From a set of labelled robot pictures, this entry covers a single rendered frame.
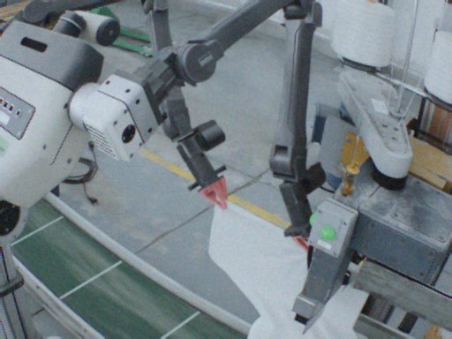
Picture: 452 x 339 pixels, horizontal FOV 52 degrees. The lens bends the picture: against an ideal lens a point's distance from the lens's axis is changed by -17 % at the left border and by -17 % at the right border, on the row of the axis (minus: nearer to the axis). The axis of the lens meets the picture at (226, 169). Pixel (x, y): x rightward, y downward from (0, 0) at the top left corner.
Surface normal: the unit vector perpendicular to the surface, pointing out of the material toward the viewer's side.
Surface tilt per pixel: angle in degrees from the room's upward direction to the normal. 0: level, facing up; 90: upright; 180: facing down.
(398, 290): 90
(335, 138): 90
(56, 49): 50
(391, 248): 90
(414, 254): 90
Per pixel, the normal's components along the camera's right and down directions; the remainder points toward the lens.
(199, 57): 0.66, 0.14
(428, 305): -0.59, 0.34
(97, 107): -0.19, -0.57
